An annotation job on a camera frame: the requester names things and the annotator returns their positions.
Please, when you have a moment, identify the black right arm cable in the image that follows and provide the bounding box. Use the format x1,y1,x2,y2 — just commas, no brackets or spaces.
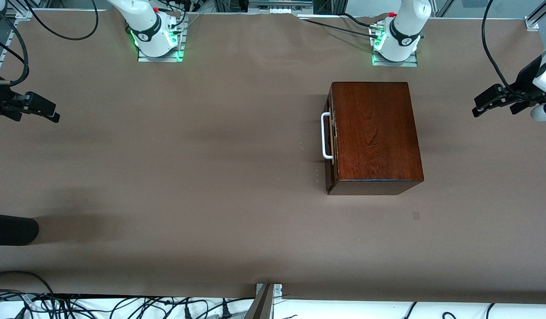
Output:
25,0,99,41
0,12,30,87

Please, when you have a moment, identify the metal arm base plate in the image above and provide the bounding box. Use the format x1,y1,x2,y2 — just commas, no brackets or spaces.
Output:
137,43,185,63
371,51,419,67

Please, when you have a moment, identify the black padded pole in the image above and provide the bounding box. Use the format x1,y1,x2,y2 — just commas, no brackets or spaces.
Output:
0,213,39,246

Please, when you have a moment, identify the light wood drawer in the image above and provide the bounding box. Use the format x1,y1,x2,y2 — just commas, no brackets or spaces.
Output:
325,86,339,180

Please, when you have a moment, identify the black table cable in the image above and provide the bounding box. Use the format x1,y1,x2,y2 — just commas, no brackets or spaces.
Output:
342,12,374,29
306,19,375,36

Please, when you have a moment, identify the tangled black cable bundle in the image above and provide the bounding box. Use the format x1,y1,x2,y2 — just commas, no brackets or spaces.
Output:
0,271,256,319

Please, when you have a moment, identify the aluminium frame rail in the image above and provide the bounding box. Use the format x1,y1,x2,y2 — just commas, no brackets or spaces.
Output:
0,11,32,74
529,0,546,25

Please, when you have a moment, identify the white metal drawer handle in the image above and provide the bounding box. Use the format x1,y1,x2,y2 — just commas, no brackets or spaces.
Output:
321,112,335,160

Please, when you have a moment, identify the dark brown wooden cabinet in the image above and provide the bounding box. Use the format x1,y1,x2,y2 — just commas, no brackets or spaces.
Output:
325,82,425,196

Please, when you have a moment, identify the dark aluminium profile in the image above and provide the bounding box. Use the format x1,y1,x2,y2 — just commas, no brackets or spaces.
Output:
244,284,274,319

